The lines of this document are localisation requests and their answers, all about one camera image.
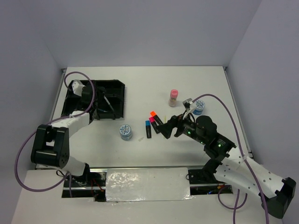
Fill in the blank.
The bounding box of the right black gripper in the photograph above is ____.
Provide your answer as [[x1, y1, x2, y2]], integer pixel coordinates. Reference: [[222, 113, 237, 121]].
[[156, 110, 206, 145]]

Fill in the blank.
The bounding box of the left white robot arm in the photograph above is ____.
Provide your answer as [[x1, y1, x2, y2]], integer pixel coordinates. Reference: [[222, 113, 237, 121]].
[[31, 84, 96, 186]]

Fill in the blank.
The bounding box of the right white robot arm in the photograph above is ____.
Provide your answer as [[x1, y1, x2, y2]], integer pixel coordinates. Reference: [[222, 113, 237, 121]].
[[157, 114, 296, 219]]

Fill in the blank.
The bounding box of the pink capped small bottle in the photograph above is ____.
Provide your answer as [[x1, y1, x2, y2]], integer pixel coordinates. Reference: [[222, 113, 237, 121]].
[[169, 89, 178, 107]]

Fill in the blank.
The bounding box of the orange highlighter marker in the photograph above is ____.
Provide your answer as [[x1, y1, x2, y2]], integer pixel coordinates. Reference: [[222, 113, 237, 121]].
[[150, 111, 164, 125]]

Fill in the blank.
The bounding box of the pink highlighter marker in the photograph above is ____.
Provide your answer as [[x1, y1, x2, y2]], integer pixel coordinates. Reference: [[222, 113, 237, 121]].
[[149, 117, 160, 134]]

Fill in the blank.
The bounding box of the blue highlighter marker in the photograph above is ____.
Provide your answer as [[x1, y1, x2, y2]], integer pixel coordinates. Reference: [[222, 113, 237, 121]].
[[145, 120, 152, 139]]

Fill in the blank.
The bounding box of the blue patterned round tin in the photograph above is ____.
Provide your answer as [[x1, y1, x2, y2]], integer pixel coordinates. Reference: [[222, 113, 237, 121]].
[[119, 124, 133, 140]]

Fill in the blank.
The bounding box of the silver foil covered panel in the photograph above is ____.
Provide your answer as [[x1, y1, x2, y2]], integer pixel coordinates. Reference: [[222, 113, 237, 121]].
[[106, 168, 192, 202]]

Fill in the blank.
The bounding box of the black compartment organizer tray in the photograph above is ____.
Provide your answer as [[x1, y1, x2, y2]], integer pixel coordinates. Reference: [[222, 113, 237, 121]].
[[61, 80, 125, 121]]

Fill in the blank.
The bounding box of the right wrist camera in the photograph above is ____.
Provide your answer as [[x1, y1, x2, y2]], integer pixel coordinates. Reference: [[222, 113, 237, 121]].
[[182, 98, 193, 111]]

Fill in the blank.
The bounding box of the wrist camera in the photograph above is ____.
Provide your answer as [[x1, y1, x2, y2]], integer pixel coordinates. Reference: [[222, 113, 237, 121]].
[[182, 98, 193, 111], [71, 80, 85, 97]]

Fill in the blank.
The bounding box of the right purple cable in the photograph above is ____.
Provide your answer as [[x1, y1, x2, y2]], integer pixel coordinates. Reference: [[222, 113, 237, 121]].
[[192, 93, 271, 224]]

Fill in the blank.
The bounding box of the purple cable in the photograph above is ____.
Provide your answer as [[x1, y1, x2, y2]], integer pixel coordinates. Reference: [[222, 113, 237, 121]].
[[192, 93, 271, 224], [14, 71, 96, 193]]

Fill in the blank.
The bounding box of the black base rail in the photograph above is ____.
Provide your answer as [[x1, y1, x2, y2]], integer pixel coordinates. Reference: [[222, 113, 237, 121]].
[[61, 169, 233, 202]]

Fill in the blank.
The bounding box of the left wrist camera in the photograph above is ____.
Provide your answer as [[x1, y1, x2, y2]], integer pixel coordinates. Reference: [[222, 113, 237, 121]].
[[71, 80, 85, 97]]

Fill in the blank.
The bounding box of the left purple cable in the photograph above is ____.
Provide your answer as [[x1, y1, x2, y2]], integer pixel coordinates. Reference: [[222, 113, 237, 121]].
[[14, 71, 96, 193]]

